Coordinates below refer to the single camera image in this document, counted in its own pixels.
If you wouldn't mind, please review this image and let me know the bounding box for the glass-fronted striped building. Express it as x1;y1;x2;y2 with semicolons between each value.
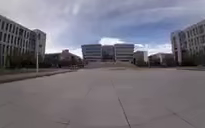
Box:
80;43;136;64

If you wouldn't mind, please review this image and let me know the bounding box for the grey concrete slab plaza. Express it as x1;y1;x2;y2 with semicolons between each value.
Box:
0;67;205;128

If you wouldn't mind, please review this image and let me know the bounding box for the low reddish building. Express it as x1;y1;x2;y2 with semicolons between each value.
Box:
44;49;84;68

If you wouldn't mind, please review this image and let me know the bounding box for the small pale building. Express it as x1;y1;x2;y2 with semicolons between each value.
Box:
132;50;149;66

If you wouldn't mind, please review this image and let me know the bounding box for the low dark building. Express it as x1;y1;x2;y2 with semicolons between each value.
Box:
147;52;176;67

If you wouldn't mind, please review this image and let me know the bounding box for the pale lamp pole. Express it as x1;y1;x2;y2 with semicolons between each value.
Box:
35;36;40;74

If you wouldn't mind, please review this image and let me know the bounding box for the raised planting strip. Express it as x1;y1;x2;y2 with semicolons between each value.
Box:
0;67;78;86

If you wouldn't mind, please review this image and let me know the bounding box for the row of dark bushes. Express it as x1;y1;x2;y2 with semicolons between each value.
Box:
2;53;46;69

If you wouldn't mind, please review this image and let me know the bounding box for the pale multi-storey building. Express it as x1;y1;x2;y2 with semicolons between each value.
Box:
170;16;205;67

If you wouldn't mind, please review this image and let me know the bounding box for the large grey office building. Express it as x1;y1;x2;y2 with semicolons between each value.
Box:
0;9;47;69

